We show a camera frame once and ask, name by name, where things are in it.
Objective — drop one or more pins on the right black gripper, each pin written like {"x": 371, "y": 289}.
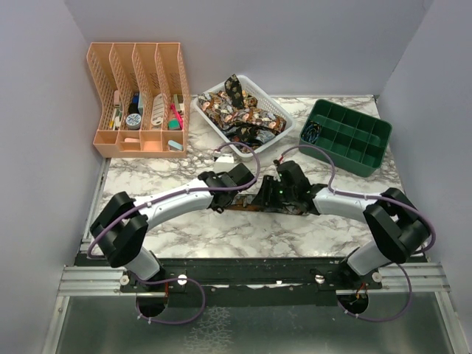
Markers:
{"x": 265, "y": 195}

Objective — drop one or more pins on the orange floral tie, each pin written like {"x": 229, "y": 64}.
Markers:
{"x": 247, "y": 203}

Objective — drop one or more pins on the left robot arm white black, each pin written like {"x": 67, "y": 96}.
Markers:
{"x": 119, "y": 230}

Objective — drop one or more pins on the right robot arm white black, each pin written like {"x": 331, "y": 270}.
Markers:
{"x": 397, "y": 230}

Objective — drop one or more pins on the pile of patterned ties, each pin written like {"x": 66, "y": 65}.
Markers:
{"x": 237, "y": 115}

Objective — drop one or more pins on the rolled tie in tray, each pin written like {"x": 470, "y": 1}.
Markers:
{"x": 311, "y": 132}

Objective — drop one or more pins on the teal eraser block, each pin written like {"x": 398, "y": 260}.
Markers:
{"x": 174, "y": 125}

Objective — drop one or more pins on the pink marker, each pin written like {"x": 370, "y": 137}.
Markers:
{"x": 177, "y": 116}

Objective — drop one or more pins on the white plastic lattice basket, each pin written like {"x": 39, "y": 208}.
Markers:
{"x": 264, "y": 101}

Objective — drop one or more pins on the green compartment tray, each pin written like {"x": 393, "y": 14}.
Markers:
{"x": 356, "y": 142}

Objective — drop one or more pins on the round blue tin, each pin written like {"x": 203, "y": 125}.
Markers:
{"x": 133, "y": 121}

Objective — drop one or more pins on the peach plastic desk organizer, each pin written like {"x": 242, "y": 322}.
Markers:
{"x": 144, "y": 78}

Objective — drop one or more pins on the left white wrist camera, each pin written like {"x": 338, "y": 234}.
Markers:
{"x": 224, "y": 163}

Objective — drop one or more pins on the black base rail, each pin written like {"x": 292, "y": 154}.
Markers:
{"x": 251, "y": 282}

